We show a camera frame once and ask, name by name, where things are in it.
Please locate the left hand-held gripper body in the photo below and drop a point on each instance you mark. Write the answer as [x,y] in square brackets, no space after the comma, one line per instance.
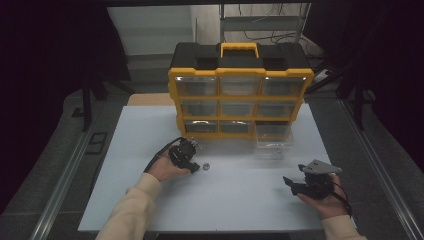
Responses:
[181,153]

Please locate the dark curtain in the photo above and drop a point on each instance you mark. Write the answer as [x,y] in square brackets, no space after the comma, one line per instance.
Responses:
[383,50]
[50,66]

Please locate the black metal stand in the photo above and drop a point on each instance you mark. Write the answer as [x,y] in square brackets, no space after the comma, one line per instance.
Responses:
[358,100]
[87,103]

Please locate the grey metal shelf rack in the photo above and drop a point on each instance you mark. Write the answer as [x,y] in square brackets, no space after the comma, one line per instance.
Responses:
[260,23]

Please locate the white power strip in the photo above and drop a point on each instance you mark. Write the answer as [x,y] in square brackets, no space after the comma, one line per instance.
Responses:
[320,76]

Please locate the person's left hand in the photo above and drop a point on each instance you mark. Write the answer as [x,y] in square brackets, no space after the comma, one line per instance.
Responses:
[165,170]

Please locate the clear plastic drawer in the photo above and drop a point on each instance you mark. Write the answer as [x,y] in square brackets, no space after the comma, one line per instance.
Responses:
[273,140]

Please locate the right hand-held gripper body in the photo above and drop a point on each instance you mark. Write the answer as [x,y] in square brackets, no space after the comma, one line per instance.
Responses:
[316,185]

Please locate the yellow black organizer case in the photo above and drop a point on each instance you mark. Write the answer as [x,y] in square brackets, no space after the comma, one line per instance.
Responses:
[240,60]

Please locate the set of clear organizer bins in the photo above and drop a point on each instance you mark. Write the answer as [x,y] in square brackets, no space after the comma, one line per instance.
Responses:
[200,108]

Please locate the aluminium rail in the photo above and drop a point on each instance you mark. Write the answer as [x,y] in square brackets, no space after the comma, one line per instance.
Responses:
[63,186]
[383,173]

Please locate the person's right hand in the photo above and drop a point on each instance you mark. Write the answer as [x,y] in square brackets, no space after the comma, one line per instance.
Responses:
[328,206]

